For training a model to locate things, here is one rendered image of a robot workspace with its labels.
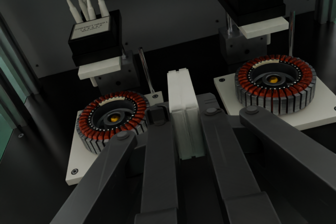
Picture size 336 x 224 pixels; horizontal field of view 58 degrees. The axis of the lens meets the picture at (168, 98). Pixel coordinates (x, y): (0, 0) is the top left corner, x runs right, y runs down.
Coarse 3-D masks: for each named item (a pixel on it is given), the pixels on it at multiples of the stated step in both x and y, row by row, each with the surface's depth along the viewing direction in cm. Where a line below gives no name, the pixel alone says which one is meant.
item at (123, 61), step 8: (128, 56) 55; (128, 64) 54; (136, 64) 59; (112, 72) 54; (120, 72) 54; (128, 72) 55; (136, 72) 56; (96, 80) 55; (104, 80) 55; (112, 80) 55; (120, 80) 55; (128, 80) 56; (136, 80) 56; (104, 88) 56; (112, 88) 56; (120, 88) 56; (128, 88) 57
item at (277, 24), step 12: (228, 0) 46; (240, 0) 41; (252, 0) 42; (264, 0) 42; (276, 0) 42; (228, 12) 47; (240, 12) 42; (252, 12) 43; (264, 12) 43; (276, 12) 43; (228, 24) 54; (240, 24) 43; (252, 24) 43; (264, 24) 43; (276, 24) 42; (288, 24) 42; (252, 36) 42
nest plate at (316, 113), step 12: (216, 84) 50; (228, 84) 50; (324, 84) 45; (228, 96) 47; (324, 96) 43; (228, 108) 45; (240, 108) 45; (312, 108) 42; (324, 108) 41; (288, 120) 41; (300, 120) 41; (312, 120) 40; (324, 120) 40
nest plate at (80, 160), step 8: (152, 96) 51; (160, 96) 51; (152, 104) 50; (80, 112) 52; (104, 128) 47; (72, 144) 46; (80, 144) 46; (72, 152) 45; (80, 152) 44; (88, 152) 44; (72, 160) 43; (80, 160) 43; (88, 160) 43; (72, 168) 42; (80, 168) 42; (88, 168) 42; (72, 176) 41; (80, 176) 41
